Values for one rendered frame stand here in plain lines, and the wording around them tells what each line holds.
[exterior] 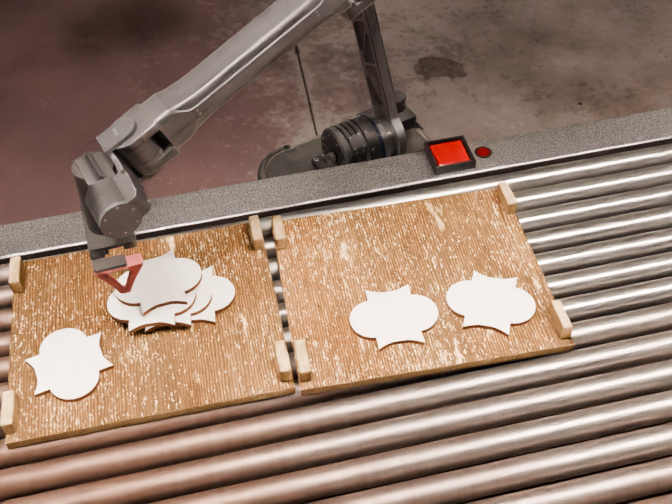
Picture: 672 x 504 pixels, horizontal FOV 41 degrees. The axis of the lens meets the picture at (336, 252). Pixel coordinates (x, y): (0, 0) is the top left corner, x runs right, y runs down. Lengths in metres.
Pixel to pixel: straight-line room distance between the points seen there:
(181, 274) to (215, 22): 2.47
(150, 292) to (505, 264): 0.56
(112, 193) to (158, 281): 0.27
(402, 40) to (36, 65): 1.43
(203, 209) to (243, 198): 0.07
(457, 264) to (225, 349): 0.39
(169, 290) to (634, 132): 0.91
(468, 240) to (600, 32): 2.34
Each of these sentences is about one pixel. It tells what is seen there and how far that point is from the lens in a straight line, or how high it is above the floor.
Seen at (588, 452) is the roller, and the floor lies 0.92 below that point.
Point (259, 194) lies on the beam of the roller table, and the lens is 1.61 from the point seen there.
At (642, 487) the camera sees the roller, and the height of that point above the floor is 0.91.
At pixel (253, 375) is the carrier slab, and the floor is 0.94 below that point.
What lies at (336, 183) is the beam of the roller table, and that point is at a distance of 1.62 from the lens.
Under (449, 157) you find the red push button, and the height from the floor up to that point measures 0.93.
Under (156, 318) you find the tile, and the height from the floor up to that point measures 0.96.
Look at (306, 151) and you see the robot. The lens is 2.73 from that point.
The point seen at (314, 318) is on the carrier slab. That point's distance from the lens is 1.38.
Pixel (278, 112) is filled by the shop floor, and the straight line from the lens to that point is 3.28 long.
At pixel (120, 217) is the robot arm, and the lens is 1.18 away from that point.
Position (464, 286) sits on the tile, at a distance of 1.41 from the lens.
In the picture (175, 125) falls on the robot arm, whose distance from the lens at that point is 1.22.
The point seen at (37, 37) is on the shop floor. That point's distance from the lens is 3.92.
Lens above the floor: 2.01
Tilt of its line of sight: 47 degrees down
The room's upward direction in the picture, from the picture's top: 3 degrees counter-clockwise
